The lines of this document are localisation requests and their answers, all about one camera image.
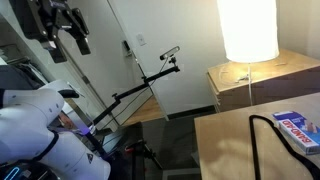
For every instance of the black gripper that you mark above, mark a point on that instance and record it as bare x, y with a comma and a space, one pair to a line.
42, 19

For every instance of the blue band-aid box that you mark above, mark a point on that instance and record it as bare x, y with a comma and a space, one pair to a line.
304, 132

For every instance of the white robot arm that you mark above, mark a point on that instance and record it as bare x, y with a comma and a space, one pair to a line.
25, 136

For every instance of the wooden dresser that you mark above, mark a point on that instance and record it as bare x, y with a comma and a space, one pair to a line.
237, 85

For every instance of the white wall switch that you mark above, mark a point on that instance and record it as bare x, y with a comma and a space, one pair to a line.
141, 39

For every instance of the black camera on boom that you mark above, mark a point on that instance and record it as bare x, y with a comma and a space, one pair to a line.
169, 53

